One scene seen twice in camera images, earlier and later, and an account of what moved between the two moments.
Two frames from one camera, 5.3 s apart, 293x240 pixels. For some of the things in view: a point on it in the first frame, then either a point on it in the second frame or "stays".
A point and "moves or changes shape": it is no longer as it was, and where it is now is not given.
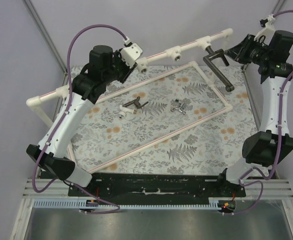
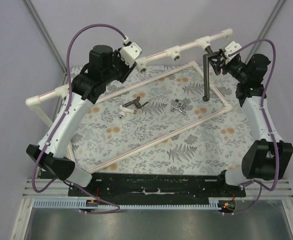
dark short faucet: [137, 102] stays
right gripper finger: [235, 52] to [217, 69]
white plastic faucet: [122, 114] stays
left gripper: [126, 71] stays
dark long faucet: [218, 54] moves or changes shape
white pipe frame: [174, 54] stays
